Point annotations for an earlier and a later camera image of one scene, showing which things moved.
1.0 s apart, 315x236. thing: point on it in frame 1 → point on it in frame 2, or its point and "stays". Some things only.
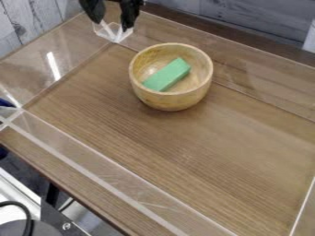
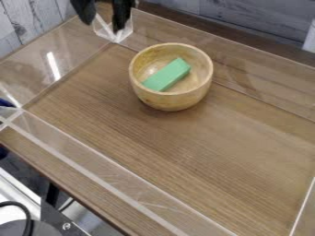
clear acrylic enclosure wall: x=177 y=133 stays
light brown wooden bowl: x=187 y=92 stays
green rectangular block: x=167 y=75 stays
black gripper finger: x=95 y=9 → x=85 y=8
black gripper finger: x=129 y=13 → x=120 y=13
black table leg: x=52 y=196 stays
